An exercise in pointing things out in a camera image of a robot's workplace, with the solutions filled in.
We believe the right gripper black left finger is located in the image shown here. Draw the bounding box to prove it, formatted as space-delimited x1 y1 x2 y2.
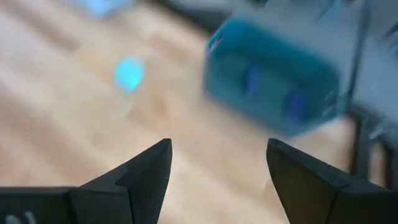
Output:
0 138 173 224

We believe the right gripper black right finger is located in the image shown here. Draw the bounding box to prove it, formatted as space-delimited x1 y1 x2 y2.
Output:
266 138 398 224

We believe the long purple block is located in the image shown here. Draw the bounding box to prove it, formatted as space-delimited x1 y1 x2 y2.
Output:
284 90 310 125

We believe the teal cube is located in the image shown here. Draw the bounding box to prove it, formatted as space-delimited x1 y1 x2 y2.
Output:
113 55 146 94

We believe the thick purple rectangular block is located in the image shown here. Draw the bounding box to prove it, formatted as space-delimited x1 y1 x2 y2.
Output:
244 63 262 97

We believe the teal plastic bin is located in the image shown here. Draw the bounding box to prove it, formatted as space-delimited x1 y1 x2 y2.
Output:
203 18 342 138

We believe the light grey plastic bin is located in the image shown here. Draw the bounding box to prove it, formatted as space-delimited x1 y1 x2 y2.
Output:
73 0 136 20

